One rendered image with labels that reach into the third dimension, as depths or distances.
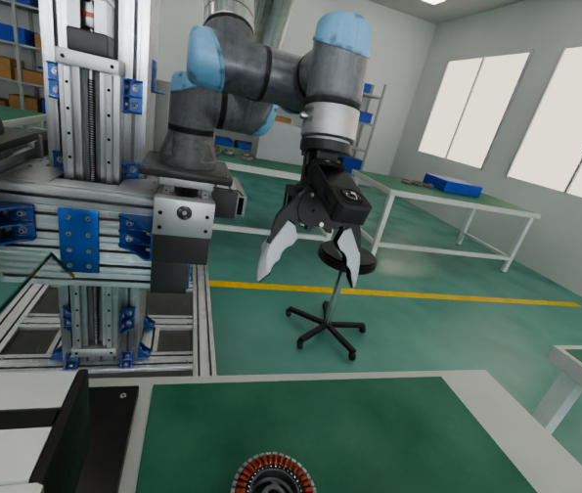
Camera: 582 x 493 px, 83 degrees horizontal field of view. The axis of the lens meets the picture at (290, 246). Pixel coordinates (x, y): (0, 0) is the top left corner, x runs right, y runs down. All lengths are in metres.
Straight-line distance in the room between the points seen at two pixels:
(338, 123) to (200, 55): 0.20
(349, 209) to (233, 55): 0.27
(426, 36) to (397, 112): 1.43
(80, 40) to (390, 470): 1.08
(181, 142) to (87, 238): 0.34
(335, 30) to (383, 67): 7.21
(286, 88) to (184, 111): 0.41
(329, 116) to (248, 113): 0.49
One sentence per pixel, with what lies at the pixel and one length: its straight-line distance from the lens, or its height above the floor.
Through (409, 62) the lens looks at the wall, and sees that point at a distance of 7.96.
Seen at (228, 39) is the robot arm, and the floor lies 1.30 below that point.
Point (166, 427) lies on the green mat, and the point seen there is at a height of 0.75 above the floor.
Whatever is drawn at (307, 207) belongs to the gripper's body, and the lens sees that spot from 0.44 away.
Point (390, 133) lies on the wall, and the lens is 7.89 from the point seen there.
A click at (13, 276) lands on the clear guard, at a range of 0.34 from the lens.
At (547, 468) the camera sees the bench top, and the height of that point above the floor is 0.75.
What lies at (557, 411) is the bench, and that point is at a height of 0.57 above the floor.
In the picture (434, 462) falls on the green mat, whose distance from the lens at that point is 0.70.
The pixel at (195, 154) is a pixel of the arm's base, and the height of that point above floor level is 1.08.
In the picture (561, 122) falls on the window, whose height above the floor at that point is 1.76.
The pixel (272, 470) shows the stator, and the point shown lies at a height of 0.78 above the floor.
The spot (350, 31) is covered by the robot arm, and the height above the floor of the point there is 1.33.
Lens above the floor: 1.23
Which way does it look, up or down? 22 degrees down
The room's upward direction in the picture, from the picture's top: 13 degrees clockwise
